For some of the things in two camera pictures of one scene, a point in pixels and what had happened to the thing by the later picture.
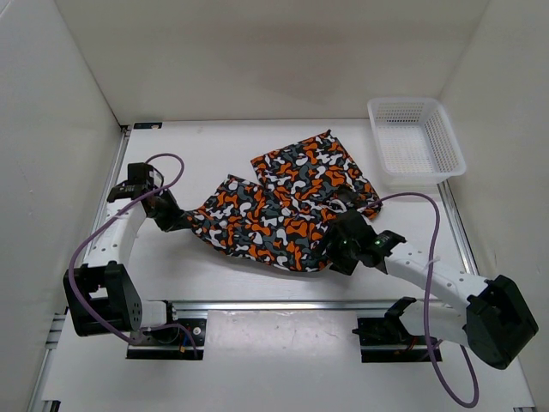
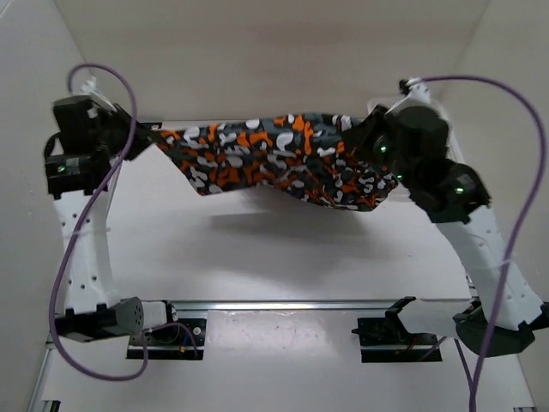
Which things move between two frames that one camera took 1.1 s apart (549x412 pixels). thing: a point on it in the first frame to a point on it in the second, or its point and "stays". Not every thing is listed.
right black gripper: (340, 264) to (359, 137)
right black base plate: (386, 339) stays
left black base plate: (171, 342) stays
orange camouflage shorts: (281, 219) to (304, 156)
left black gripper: (177, 220) to (142, 138)
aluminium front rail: (313, 305) stays
